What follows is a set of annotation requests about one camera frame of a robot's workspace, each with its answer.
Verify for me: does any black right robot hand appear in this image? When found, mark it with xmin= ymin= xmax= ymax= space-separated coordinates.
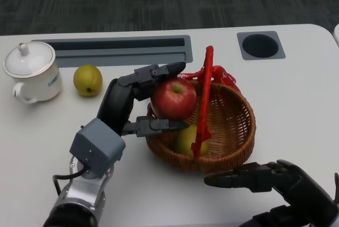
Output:
xmin=203 ymin=159 xmax=339 ymax=227

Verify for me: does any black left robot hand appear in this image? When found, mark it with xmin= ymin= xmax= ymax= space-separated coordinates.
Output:
xmin=96 ymin=62 xmax=189 ymax=138

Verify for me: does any red apple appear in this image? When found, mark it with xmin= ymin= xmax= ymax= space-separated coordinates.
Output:
xmin=150 ymin=77 xmax=198 ymax=122

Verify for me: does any wicker basket with red handle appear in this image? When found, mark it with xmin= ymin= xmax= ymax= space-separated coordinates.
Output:
xmin=145 ymin=46 xmax=257 ymax=174

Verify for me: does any green pear with brown spot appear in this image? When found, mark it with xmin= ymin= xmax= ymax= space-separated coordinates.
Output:
xmin=73 ymin=64 xmax=103 ymax=97

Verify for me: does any green pear with yellow tint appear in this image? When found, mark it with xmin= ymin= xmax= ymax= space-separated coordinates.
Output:
xmin=176 ymin=125 xmax=209 ymax=158

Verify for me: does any white ceramic mug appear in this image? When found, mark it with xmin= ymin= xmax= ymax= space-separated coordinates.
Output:
xmin=3 ymin=60 xmax=62 ymax=104

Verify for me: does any white mug lid with knob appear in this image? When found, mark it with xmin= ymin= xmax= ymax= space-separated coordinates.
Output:
xmin=2 ymin=41 xmax=56 ymax=78

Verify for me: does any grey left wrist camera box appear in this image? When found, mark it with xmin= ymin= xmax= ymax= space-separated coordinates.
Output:
xmin=69 ymin=117 xmax=127 ymax=179

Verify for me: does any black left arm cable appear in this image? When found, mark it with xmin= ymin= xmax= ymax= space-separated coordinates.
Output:
xmin=52 ymin=165 xmax=92 ymax=196

